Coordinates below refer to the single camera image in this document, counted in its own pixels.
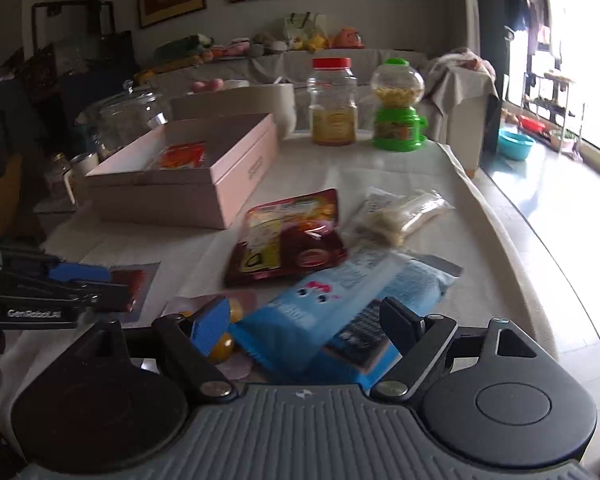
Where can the plastic jar with red lid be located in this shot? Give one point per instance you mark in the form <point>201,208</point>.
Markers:
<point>332,110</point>

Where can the pink eggs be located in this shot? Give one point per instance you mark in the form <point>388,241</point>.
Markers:
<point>207,85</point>

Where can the dark red snack packet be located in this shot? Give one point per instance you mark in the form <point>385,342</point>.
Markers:
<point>290,240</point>

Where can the white tablecloth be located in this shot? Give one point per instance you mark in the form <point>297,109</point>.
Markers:
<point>330,170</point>

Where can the metal shoe rack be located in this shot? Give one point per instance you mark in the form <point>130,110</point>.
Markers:
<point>555,105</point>

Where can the grey covered sofa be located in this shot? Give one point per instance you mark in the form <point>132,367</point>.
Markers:
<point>405,67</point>

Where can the pink gift box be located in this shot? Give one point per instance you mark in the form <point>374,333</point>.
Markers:
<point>180,200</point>

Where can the green gumball dispenser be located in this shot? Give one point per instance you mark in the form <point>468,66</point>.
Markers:
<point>397,120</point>

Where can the beige storage tub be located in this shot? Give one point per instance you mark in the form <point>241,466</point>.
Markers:
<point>245,105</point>

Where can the long yellow orange plush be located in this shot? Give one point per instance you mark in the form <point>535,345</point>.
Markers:
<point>170,67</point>

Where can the grey plush toy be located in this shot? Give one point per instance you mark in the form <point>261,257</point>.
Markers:
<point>267,44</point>

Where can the pink flower pot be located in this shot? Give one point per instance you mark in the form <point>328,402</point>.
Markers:
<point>564,141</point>

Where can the round yellow cake packet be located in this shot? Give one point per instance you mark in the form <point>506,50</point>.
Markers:
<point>237,310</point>

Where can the beige lidded mug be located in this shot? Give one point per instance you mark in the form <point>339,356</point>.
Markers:
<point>82,170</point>

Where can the blue plastic basin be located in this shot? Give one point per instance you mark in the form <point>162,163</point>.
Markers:
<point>515,146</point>

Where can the glass jar of peanuts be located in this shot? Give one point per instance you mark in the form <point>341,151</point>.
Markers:
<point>125,120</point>

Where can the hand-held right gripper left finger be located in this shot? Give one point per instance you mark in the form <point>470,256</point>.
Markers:
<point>211,322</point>

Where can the yellow plush toy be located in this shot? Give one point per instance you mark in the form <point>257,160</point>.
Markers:
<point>314,43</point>

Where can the clear packet of white snacks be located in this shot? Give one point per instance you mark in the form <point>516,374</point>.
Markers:
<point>405,215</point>

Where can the black framed aquarium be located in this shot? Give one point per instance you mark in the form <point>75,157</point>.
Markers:
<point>80,35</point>

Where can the small red silver packet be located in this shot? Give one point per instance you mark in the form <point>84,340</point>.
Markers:
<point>142,280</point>

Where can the green plush toy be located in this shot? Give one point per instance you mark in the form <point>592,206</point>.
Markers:
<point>182,47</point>

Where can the blue snack packet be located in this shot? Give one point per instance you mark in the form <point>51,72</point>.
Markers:
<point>300,310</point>

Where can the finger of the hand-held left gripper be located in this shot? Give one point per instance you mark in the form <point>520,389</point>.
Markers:
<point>105,296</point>
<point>80,273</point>

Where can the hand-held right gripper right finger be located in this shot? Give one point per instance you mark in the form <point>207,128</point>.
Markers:
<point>400,325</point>

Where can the small glass jar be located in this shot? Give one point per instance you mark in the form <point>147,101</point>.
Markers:
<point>57,180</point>

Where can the hanging clothes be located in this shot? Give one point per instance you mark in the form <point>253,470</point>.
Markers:
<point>530,25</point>

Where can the pink plush toy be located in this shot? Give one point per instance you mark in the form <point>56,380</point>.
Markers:
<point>232,49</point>

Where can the red plastic basin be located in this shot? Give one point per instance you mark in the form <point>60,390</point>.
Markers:
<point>531,124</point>

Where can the orange plush toy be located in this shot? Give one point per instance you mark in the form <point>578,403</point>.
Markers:
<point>349,39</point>

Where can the orange red snack packet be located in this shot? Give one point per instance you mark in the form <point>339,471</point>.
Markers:
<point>180,156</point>

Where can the white tote bag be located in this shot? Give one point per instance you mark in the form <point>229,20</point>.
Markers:
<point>305,27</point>

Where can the large window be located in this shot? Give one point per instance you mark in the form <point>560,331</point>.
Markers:
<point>595,60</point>

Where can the crumpled blanket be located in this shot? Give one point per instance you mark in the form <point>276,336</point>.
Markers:
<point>460,75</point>

